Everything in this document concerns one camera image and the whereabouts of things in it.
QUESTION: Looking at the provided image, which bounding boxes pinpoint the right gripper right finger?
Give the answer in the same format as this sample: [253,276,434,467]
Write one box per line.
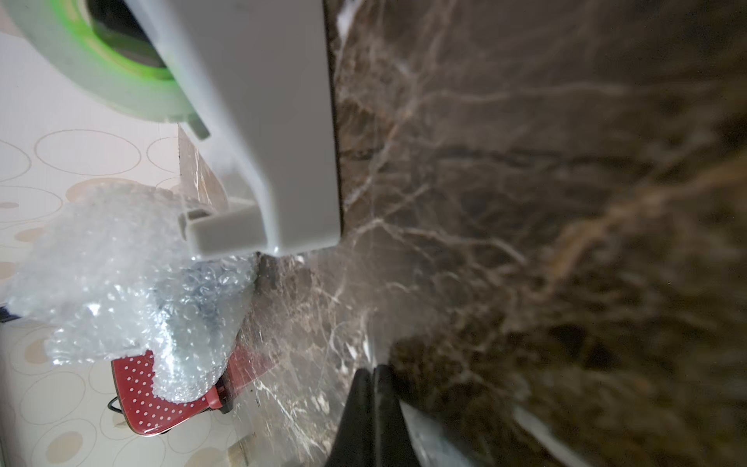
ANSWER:
[373,365,420,467]

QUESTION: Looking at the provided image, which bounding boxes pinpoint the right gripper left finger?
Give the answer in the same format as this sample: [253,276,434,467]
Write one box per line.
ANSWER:
[325,369,374,467]

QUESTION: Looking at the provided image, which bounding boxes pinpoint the red silver toaster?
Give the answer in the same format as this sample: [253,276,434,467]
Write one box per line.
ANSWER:
[107,341,275,438]

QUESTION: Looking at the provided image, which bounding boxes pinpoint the white green small device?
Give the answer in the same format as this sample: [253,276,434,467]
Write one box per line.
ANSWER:
[4,1,342,259]

